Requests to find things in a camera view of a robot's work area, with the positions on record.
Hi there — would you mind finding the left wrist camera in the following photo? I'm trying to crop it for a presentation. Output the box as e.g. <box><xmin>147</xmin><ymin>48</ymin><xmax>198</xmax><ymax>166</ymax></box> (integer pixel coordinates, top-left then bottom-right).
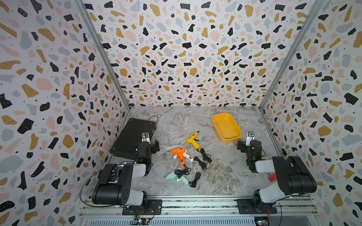
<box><xmin>141</xmin><ymin>132</ymin><xmax>151</xmax><ymax>144</ymax></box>

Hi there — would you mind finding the yellow glue gun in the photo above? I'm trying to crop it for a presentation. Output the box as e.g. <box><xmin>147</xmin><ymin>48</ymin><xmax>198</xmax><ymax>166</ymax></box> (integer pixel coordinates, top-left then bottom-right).
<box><xmin>186</xmin><ymin>130</ymin><xmax>212</xmax><ymax>170</ymax></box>

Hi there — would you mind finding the left corner aluminium post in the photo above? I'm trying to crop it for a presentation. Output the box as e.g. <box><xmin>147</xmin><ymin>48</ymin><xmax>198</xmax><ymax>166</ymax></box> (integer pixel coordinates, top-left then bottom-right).
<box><xmin>74</xmin><ymin>0</ymin><xmax>131</xmax><ymax>111</ymax></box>

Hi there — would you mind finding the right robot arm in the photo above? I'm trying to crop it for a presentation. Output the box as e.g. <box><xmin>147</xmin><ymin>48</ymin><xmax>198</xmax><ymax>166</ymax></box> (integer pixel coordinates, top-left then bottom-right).
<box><xmin>237</xmin><ymin>140</ymin><xmax>317</xmax><ymax>212</ymax></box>

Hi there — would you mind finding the red tape piece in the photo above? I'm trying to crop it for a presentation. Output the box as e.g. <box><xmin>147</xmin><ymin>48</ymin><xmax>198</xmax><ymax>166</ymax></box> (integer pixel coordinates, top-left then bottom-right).
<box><xmin>268</xmin><ymin>173</ymin><xmax>277</xmax><ymax>182</ymax></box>

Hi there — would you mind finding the mint green glue gun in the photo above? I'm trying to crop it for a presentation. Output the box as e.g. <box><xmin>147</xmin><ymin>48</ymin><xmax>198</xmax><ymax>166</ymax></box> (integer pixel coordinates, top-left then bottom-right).
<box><xmin>165</xmin><ymin>167</ymin><xmax>201</xmax><ymax>188</ymax></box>

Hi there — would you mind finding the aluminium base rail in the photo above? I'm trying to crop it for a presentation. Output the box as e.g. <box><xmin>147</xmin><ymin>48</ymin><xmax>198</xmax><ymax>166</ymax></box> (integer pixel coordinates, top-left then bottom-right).
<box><xmin>78</xmin><ymin>195</ymin><xmax>320</xmax><ymax>226</ymax></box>

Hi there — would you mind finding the corner aluminium post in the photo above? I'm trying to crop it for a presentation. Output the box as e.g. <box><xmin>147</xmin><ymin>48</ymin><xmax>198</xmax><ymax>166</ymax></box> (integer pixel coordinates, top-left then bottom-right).
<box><xmin>74</xmin><ymin>0</ymin><xmax>131</xmax><ymax>111</ymax></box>
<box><xmin>258</xmin><ymin>0</ymin><xmax>326</xmax><ymax>111</ymax></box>

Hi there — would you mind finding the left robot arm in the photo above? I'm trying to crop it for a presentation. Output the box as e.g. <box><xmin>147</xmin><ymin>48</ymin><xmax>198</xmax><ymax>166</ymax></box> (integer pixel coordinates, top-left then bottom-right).
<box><xmin>91</xmin><ymin>140</ymin><xmax>159</xmax><ymax>208</ymax></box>

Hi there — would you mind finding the yellow storage box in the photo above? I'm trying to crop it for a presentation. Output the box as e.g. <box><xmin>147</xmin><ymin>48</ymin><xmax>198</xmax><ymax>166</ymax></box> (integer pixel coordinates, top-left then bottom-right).
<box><xmin>212</xmin><ymin>113</ymin><xmax>242</xmax><ymax>143</ymax></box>

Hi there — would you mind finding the orange glue gun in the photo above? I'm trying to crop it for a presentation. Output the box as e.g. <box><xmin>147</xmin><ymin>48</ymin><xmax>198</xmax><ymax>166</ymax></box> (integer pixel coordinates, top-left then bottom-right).
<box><xmin>170</xmin><ymin>148</ymin><xmax>187</xmax><ymax>166</ymax></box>

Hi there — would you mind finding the right corner aluminium post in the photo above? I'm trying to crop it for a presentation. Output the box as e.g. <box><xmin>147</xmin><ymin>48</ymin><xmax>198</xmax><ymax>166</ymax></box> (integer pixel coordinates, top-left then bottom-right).
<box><xmin>258</xmin><ymin>0</ymin><xmax>326</xmax><ymax>111</ymax></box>

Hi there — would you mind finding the black flat case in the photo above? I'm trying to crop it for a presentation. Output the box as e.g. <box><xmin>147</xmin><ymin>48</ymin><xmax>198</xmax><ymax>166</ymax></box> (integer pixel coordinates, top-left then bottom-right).
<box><xmin>110</xmin><ymin>118</ymin><xmax>156</xmax><ymax>160</ymax></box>

